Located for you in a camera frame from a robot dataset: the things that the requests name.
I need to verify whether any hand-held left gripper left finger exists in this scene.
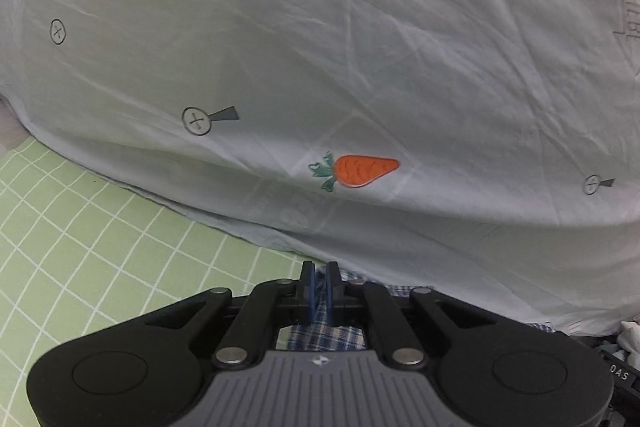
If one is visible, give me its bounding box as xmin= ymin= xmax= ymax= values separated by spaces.
xmin=142 ymin=260 xmax=317 ymax=369

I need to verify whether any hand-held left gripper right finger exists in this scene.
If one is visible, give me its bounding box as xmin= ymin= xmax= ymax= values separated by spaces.
xmin=324 ymin=261 xmax=494 ymax=369

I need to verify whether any blue plaid shirt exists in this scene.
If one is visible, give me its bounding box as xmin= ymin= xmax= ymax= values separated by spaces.
xmin=287 ymin=284 xmax=557 ymax=353

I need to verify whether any green grid sheet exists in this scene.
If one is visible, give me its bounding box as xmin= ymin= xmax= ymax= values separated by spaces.
xmin=0 ymin=139 xmax=313 ymax=427

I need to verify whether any grey carrot print sheet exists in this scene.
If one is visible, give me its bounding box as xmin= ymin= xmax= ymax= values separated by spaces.
xmin=0 ymin=0 xmax=640 ymax=339

